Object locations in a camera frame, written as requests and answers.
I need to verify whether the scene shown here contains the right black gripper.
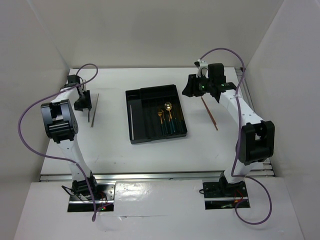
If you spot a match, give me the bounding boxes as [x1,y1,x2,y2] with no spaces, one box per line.
[181,73,214,97]

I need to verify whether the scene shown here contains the gold spoon green handle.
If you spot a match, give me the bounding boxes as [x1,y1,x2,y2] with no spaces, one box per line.
[168,114,175,134]
[164,102,172,121]

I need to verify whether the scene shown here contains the gold fork green handle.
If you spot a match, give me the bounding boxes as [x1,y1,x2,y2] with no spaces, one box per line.
[157,110,167,136]

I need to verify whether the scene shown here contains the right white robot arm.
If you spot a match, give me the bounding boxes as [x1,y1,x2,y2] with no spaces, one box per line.
[182,60,275,196]

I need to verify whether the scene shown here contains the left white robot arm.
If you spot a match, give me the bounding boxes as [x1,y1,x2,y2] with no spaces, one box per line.
[40,75,99,200]

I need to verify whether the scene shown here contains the black cutlery organizer tray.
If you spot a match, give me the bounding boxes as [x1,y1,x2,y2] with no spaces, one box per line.
[125,84,188,145]

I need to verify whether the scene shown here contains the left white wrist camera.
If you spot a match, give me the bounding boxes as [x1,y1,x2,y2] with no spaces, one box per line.
[79,78,87,93]

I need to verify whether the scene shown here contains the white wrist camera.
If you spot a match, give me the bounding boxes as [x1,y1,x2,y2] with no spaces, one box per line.
[79,78,87,93]
[194,59,208,78]

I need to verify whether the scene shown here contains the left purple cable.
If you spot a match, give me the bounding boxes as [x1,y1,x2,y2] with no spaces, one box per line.
[17,63,106,222]

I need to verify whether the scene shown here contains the purple cable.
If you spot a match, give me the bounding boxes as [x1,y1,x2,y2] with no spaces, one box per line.
[17,63,106,222]
[198,47,273,225]

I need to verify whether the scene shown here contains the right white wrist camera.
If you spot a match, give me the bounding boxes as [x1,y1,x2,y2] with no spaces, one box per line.
[194,59,208,78]

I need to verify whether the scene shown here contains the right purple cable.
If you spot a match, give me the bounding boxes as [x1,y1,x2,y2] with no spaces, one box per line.
[198,47,273,225]

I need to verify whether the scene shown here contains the aluminium front rail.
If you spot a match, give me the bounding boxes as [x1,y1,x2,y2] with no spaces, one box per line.
[39,170,228,183]

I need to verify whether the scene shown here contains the aluminium rail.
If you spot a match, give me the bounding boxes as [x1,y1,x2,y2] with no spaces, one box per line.
[235,66,276,178]
[39,170,228,183]

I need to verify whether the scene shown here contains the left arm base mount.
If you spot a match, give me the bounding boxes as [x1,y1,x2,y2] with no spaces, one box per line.
[60,181,116,213]

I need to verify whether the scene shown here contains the aluminium right side rail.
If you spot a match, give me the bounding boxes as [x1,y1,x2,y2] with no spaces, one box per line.
[235,66,276,178]

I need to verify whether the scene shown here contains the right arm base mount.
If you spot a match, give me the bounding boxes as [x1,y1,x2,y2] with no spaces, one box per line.
[198,181,251,210]

